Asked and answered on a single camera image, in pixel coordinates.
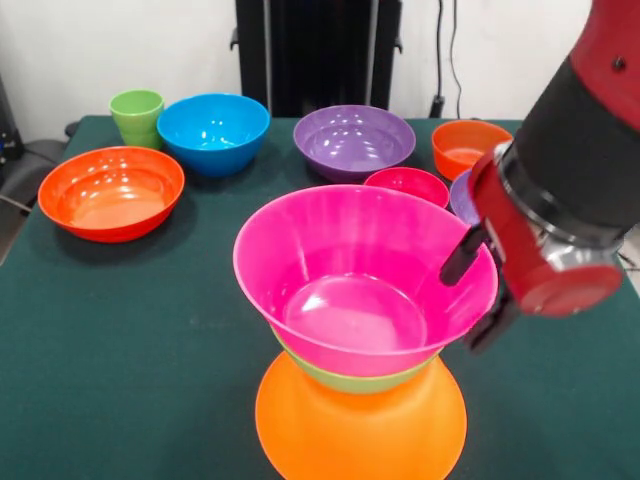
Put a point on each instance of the small red-orange bowl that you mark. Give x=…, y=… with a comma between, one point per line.
x=465, y=145

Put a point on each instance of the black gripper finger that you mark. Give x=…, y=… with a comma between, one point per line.
x=487, y=330
x=460, y=260

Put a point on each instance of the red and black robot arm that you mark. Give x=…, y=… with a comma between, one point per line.
x=590, y=125

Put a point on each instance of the green cup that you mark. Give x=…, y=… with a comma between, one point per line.
x=135, y=117

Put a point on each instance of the blue bowl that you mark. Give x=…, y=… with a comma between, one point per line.
x=210, y=125

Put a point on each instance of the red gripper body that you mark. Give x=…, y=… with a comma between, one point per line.
x=510, y=240

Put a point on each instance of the large red-orange bowl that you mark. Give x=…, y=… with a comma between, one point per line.
x=110, y=190

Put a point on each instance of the purple bowl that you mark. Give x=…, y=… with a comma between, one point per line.
x=462, y=200
x=350, y=145

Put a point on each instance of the black equipment box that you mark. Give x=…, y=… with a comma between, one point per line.
x=6, y=130

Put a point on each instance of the pink bowl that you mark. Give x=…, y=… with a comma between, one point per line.
x=310, y=240

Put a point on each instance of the dark green tablecloth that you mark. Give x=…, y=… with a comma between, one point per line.
x=150, y=350

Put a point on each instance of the small crimson bowl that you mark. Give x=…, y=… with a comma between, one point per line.
x=407, y=182

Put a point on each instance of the green bowl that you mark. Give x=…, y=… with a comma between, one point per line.
x=360, y=382

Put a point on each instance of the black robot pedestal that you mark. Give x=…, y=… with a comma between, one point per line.
x=320, y=60

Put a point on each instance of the black office chair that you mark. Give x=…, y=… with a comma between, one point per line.
x=35, y=160

